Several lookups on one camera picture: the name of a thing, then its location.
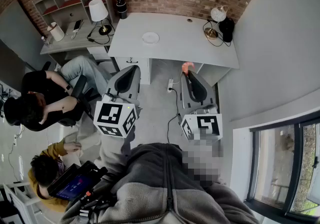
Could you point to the white round plate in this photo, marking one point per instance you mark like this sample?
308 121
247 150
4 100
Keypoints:
150 38

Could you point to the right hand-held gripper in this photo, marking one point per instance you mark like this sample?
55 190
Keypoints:
207 125

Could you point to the person's right forearm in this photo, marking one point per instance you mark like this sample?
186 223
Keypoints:
200 158

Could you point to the white shade table lamp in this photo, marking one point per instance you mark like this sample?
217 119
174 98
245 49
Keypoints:
98 9

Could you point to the white desk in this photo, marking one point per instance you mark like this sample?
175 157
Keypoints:
180 38

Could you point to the black office chair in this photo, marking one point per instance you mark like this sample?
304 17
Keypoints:
80 85

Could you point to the black rounded appliance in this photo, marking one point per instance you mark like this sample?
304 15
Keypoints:
227 28

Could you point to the black monitor with blue screen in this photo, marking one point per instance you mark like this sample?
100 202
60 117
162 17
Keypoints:
72 185

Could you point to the person's grey fleece jacket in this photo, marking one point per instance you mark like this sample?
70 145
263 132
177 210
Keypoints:
155 188

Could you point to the small pink object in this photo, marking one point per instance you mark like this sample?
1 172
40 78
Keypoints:
186 67

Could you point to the grey wooden desk with shelves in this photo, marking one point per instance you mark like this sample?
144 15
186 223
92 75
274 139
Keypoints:
75 39

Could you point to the smartphone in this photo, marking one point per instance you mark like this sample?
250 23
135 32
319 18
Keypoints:
77 25

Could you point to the brass globe table lamp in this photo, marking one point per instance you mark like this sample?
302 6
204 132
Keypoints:
217 14

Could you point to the white metal rack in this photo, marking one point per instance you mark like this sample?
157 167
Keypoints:
17 200

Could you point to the black window frame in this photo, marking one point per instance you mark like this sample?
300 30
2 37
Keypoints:
297 168

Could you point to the black cylinder speaker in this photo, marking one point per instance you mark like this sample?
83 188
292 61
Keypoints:
121 8

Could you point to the white power strip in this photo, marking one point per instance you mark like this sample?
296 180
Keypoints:
170 84

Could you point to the person's left forearm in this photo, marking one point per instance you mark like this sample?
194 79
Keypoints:
112 153

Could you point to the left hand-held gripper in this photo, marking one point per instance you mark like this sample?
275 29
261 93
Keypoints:
107 115

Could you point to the small clear bottle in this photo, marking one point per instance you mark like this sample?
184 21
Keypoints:
44 41

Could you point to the white cylinder container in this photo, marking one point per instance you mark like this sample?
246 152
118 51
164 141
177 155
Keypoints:
57 33

